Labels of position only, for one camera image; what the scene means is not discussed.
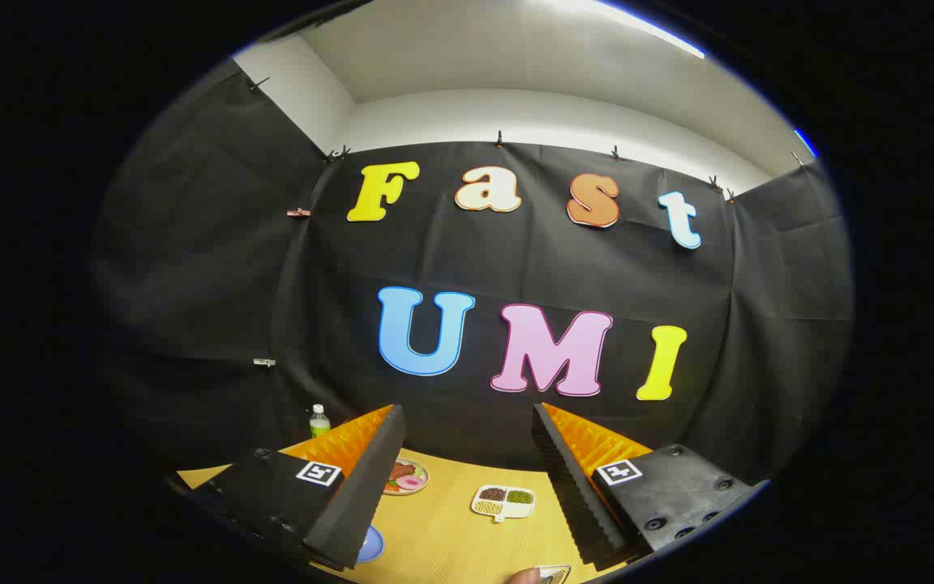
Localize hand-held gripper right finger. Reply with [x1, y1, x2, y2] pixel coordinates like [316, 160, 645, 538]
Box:
[532, 402, 753, 570]

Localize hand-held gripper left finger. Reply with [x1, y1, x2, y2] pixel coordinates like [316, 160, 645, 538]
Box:
[190, 404, 406, 572]

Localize plate of toy food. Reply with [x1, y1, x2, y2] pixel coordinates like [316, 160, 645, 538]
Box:
[383, 458, 430, 496]

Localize white divided bean tray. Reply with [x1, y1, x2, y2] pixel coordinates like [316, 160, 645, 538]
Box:
[471, 484, 536, 523]

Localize blue plate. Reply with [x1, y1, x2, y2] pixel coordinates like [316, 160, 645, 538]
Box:
[356, 524, 385, 565]

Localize black backdrop cloth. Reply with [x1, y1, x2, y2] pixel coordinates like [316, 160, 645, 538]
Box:
[90, 61, 853, 487]

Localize row of black clips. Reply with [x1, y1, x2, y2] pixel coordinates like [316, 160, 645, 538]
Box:
[246, 75, 804, 197]

